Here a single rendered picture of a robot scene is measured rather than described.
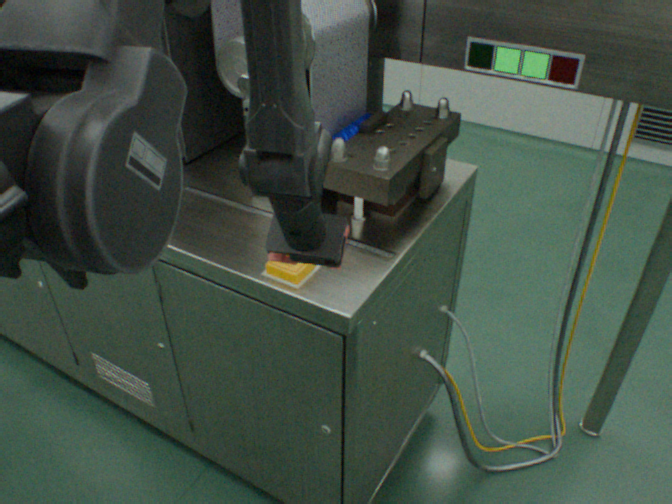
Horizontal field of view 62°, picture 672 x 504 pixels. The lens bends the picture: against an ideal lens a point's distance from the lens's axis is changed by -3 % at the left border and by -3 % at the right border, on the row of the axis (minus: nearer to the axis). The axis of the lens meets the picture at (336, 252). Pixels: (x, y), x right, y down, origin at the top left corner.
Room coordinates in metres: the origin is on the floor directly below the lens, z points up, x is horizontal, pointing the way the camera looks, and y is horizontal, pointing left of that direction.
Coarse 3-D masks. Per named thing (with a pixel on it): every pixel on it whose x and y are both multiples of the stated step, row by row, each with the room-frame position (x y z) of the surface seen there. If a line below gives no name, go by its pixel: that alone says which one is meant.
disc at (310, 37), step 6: (306, 18) 1.10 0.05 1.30; (306, 24) 1.10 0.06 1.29; (306, 30) 1.10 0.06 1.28; (312, 30) 1.10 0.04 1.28; (306, 36) 1.10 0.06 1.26; (312, 36) 1.10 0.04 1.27; (312, 42) 1.10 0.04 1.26; (312, 48) 1.10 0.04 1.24; (306, 54) 1.10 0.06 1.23; (312, 54) 1.10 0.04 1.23; (306, 60) 1.10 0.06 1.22; (312, 60) 1.10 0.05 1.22; (306, 66) 1.10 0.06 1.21
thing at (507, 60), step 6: (498, 48) 1.24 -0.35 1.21; (504, 48) 1.23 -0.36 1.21; (498, 54) 1.24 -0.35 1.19; (504, 54) 1.23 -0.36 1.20; (510, 54) 1.23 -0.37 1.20; (516, 54) 1.22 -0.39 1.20; (498, 60) 1.24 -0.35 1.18; (504, 60) 1.23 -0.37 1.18; (510, 60) 1.22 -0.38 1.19; (516, 60) 1.22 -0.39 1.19; (498, 66) 1.24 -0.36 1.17; (504, 66) 1.23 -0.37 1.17; (510, 66) 1.22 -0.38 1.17; (516, 66) 1.22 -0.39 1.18; (510, 72) 1.22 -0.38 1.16; (516, 72) 1.21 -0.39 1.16
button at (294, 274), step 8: (272, 264) 0.84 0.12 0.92; (280, 264) 0.84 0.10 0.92; (288, 264) 0.84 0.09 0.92; (304, 264) 0.84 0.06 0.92; (272, 272) 0.83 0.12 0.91; (280, 272) 0.82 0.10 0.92; (288, 272) 0.82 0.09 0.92; (296, 272) 0.81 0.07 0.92; (304, 272) 0.83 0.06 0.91; (288, 280) 0.81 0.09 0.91; (296, 280) 0.81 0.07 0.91
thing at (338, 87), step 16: (352, 48) 1.24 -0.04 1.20; (320, 64) 1.13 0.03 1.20; (336, 64) 1.19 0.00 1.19; (352, 64) 1.25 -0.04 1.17; (320, 80) 1.13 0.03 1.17; (336, 80) 1.19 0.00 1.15; (352, 80) 1.25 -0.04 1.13; (320, 96) 1.13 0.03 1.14; (336, 96) 1.19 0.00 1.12; (352, 96) 1.25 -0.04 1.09; (320, 112) 1.13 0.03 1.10; (336, 112) 1.19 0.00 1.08; (352, 112) 1.25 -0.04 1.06; (336, 128) 1.19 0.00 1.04
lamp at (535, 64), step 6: (528, 54) 1.21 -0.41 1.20; (534, 54) 1.20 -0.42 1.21; (540, 54) 1.19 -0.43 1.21; (546, 54) 1.19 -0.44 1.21; (528, 60) 1.20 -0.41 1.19; (534, 60) 1.20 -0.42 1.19; (540, 60) 1.19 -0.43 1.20; (546, 60) 1.19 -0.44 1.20; (528, 66) 1.20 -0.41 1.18; (534, 66) 1.20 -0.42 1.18; (540, 66) 1.19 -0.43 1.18; (546, 66) 1.18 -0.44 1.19; (522, 72) 1.21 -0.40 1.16; (528, 72) 1.20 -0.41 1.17; (534, 72) 1.20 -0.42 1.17; (540, 72) 1.19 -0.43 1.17
